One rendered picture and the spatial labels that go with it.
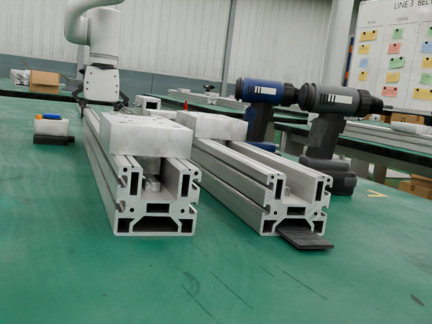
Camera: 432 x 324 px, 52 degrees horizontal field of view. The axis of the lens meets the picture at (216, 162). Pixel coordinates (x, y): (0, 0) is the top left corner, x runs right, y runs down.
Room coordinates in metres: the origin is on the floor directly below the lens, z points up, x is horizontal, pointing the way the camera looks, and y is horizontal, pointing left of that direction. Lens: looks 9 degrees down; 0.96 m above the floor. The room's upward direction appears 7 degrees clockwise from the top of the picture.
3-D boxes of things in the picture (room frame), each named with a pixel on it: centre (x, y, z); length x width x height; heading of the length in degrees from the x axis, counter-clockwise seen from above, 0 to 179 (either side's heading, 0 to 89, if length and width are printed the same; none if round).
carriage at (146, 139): (0.66, 0.11, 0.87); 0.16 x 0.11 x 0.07; 20
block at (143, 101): (2.30, 0.39, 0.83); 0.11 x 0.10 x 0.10; 114
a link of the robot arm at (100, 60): (1.32, 0.36, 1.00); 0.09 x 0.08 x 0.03; 110
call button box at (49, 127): (1.11, 0.41, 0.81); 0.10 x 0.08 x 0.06; 110
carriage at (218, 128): (0.96, 0.02, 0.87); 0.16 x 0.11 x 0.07; 20
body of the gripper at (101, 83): (1.32, 0.36, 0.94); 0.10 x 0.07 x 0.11; 110
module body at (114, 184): (0.89, 0.20, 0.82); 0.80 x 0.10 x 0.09; 20
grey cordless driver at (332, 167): (0.93, -0.25, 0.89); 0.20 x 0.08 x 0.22; 99
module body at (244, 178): (0.96, 0.02, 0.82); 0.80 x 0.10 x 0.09; 20
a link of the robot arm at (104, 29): (1.32, 0.36, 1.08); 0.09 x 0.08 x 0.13; 108
